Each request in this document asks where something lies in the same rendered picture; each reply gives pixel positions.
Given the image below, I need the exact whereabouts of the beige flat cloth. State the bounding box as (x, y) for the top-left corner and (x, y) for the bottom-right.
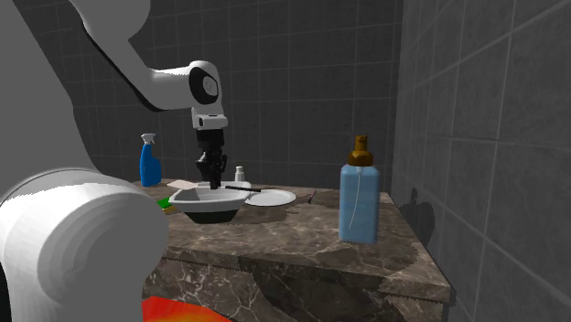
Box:
(167, 178), (199, 191)

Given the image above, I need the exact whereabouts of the white bowl black base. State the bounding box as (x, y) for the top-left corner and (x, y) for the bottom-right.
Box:
(167, 187), (252, 225)

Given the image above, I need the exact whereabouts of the blue spray bottle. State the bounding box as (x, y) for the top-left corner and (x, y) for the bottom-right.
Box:
(139, 133), (164, 188)

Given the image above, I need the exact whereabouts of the green and yellow sponge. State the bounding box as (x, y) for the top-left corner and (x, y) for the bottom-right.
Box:
(155, 195), (178, 216)

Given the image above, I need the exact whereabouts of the white round plate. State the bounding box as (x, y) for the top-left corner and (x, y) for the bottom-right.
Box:
(243, 188), (297, 208)

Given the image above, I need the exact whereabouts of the blue soap dispenser brown pump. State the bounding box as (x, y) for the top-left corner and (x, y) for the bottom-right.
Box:
(338, 134), (382, 246)

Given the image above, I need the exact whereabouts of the red robot stand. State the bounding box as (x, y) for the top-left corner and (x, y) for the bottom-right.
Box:
(141, 295), (233, 322)

